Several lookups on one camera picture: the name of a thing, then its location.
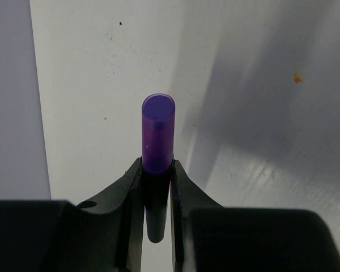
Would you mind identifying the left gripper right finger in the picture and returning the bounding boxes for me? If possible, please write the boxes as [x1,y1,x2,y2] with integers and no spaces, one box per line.
[170,161,340,271]

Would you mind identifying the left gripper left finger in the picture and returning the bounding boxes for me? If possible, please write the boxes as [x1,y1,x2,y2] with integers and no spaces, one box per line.
[0,159,144,271]

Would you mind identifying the black purple marker pen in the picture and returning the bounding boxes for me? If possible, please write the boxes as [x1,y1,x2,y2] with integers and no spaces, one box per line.
[142,170,171,244]

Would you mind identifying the purple marker cap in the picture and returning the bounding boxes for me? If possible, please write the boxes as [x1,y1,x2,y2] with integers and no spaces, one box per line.
[142,93,176,175]

